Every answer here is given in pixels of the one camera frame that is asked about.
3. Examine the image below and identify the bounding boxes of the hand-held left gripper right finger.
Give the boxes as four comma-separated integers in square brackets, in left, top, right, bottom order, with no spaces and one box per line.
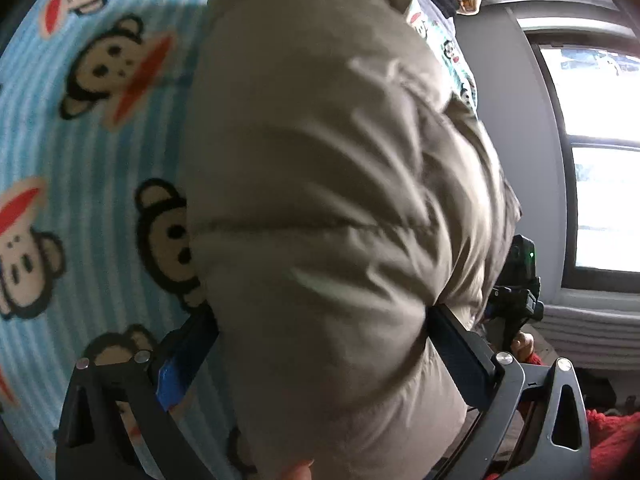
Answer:
[427,305,593,480]

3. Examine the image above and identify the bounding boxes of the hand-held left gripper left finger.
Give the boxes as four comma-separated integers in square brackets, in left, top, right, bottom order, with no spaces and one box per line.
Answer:
[54,305,221,480]

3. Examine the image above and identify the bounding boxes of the beige puffer jacket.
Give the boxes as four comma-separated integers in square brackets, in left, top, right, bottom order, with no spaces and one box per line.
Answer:
[180,0,523,480]

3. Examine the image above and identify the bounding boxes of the person's right hand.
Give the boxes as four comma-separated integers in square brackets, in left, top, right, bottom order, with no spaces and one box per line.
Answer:
[510,332,536,361]

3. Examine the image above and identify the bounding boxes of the white ribbed radiator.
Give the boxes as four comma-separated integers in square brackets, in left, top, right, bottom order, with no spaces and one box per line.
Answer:
[542,287,640,361]

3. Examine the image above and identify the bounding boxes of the window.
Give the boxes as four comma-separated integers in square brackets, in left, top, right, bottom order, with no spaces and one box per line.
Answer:
[520,15,640,296]

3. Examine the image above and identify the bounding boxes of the blue monkey printed blanket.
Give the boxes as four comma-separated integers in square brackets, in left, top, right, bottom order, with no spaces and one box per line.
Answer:
[0,0,481,480]

